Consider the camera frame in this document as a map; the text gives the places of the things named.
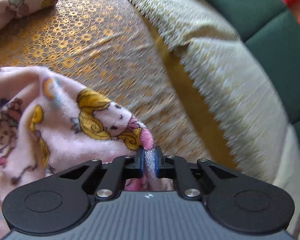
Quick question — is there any pink cartoon fleece garment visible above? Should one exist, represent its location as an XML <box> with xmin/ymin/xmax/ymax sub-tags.
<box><xmin>0</xmin><ymin>67</ymin><xmax>172</xmax><ymax>239</ymax></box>

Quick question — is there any green sofa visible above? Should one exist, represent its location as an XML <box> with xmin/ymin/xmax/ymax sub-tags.
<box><xmin>99</xmin><ymin>0</ymin><xmax>300</xmax><ymax>240</ymax></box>

